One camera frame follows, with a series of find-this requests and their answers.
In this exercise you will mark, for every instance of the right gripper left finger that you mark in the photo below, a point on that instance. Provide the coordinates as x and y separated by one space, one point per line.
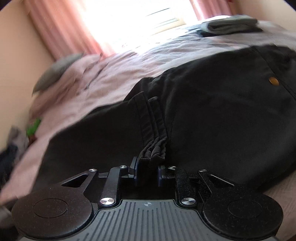
132 173

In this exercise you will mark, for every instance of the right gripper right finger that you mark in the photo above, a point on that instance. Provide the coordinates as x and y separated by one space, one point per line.
164 175

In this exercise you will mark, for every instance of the pink pillow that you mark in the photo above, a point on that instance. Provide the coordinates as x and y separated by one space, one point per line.
74 80

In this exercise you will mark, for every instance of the folded grey garment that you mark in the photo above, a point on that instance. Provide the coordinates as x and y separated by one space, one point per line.
231 25

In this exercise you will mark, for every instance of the right pink curtain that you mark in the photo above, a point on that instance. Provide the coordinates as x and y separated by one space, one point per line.
205 9

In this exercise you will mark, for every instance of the grey checked pillow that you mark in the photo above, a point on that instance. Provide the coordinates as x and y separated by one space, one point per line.
55 71

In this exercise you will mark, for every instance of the dark blue garment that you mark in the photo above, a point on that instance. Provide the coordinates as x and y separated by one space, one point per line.
7 159

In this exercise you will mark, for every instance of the grey garment pile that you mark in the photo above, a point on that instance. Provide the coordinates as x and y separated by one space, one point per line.
18 138

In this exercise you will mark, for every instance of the black trousers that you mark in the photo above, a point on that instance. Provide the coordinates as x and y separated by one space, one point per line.
232 113

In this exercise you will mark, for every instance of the dark maroon garment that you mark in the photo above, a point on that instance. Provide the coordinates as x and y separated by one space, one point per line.
32 138

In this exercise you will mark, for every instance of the pink curtain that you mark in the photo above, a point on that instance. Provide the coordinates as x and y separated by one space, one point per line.
205 9
63 29

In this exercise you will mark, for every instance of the left pink curtain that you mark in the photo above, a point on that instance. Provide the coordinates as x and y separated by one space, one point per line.
63 29

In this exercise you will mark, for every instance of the pink duvet cover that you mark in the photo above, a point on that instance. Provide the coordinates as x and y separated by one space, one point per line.
116 81

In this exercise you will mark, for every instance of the green garment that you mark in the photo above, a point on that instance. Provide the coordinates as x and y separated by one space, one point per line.
32 128

